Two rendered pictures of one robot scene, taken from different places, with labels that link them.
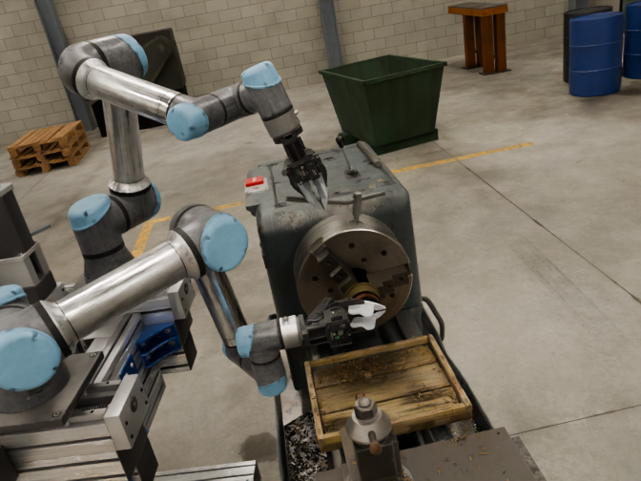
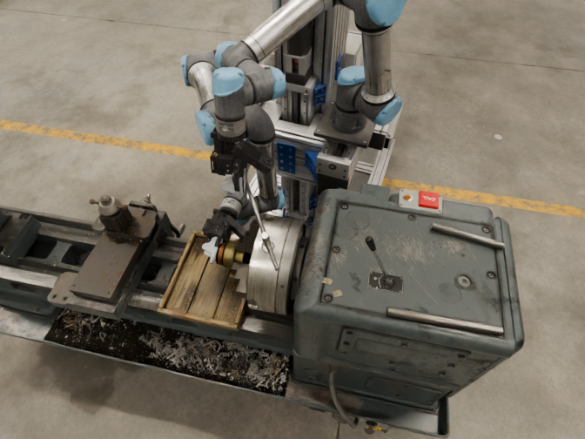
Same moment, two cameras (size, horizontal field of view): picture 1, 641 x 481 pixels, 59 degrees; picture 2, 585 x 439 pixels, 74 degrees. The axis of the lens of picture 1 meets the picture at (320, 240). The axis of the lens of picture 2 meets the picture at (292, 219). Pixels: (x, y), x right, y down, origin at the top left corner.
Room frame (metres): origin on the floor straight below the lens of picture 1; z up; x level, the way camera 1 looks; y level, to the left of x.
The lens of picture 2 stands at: (1.63, -0.67, 2.20)
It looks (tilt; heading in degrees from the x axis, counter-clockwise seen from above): 54 degrees down; 106
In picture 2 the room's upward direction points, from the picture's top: 1 degrees counter-clockwise
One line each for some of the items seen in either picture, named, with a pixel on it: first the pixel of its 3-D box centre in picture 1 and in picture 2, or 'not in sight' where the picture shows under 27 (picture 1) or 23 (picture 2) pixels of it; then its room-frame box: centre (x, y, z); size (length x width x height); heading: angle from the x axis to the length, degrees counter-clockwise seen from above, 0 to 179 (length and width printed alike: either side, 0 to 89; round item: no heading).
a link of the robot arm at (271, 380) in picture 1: (265, 368); (244, 208); (1.18, 0.19, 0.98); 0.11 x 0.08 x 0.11; 34
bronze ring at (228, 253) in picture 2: (362, 302); (232, 255); (1.25, -0.08, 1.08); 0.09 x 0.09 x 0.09; 3
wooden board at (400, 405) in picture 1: (381, 387); (213, 277); (1.15, -0.08, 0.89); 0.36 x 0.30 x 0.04; 93
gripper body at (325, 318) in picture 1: (325, 325); (220, 226); (1.16, 0.03, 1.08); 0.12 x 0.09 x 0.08; 92
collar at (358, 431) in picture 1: (367, 421); (108, 204); (0.76, -0.02, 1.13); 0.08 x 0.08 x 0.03
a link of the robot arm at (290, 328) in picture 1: (292, 330); (230, 208); (1.17, 0.11, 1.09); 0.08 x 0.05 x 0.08; 2
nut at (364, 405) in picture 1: (365, 407); (104, 199); (0.76, -0.02, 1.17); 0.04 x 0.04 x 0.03
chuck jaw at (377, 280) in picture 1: (390, 279); (245, 282); (1.33, -0.16, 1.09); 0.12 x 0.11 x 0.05; 93
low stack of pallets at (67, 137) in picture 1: (51, 147); not in sight; (8.75, 3.73, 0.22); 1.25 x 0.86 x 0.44; 6
